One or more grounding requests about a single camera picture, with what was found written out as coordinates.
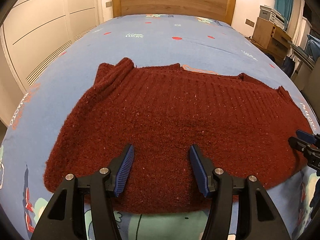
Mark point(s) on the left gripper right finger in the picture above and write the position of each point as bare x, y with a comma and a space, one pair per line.
258, 217

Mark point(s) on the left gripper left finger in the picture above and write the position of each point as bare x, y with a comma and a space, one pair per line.
64, 215

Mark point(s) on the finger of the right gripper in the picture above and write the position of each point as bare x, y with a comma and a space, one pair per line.
305, 136
298, 144

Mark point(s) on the dark red knit sweater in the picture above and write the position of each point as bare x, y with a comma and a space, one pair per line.
238, 122

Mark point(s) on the blue folded quilt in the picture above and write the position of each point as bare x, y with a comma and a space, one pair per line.
313, 47

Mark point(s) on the wooden desk cabinet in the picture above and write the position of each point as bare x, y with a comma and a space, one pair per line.
271, 38

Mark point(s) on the grey printer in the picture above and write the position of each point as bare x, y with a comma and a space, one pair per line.
270, 14

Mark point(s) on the blue dinosaur bed sheet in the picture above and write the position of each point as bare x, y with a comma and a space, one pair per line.
200, 45

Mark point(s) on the wooden headboard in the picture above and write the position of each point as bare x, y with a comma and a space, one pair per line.
221, 10

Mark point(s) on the white wardrobe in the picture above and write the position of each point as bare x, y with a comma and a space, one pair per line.
36, 32

